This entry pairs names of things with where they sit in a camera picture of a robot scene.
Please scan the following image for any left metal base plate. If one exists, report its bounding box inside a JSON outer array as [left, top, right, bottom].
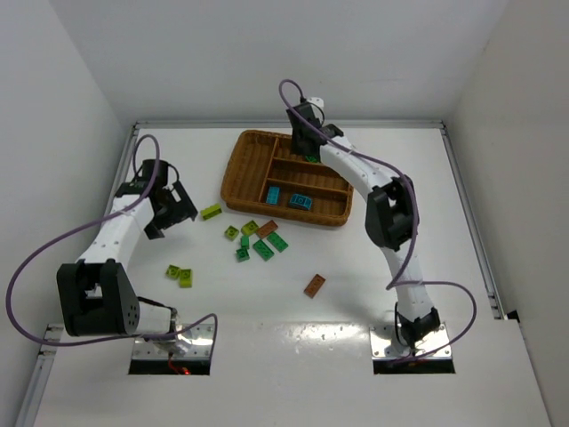
[[132, 322, 216, 361]]

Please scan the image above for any green lego plate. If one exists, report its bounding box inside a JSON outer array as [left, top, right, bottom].
[[267, 232, 288, 253]]

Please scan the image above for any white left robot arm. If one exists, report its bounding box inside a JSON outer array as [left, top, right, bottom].
[[56, 159, 197, 341]]

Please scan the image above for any green square lego brick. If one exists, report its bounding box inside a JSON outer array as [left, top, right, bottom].
[[236, 248, 250, 262]]

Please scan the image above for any lime square lego brick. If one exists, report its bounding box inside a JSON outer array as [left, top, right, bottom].
[[224, 226, 239, 241]]

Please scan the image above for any cyan long lego brick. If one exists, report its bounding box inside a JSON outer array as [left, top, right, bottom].
[[265, 186, 280, 205]]

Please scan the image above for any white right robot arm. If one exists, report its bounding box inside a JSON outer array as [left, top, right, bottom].
[[286, 97, 440, 349]]

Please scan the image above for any lime lego brick left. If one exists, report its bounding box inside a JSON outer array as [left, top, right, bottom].
[[165, 265, 180, 279]]

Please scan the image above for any green long lego brick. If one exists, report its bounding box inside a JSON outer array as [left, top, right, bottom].
[[252, 239, 275, 262]]

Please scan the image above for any brown lego brick lone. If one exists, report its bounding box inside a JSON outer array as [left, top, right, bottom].
[[303, 274, 325, 299]]

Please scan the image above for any lime sloped lego brick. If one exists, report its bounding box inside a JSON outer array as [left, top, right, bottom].
[[241, 220, 259, 236]]

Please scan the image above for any lime long lego brick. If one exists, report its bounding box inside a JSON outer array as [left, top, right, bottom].
[[200, 204, 222, 221]]

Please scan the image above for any cyan patterned round lego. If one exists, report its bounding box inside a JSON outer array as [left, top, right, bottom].
[[288, 193, 312, 211]]

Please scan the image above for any lime lego brick right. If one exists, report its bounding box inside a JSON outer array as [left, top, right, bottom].
[[178, 269, 193, 288]]

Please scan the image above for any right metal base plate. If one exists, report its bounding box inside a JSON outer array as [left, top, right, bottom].
[[369, 323, 453, 361]]

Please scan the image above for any brown lego brick near basket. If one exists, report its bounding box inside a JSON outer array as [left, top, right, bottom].
[[256, 221, 278, 239]]

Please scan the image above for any metal base plate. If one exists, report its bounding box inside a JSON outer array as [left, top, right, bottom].
[[369, 323, 453, 361], [132, 322, 216, 361]]

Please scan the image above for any brown wicker divided basket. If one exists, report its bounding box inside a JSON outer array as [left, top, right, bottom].
[[220, 130, 354, 227]]

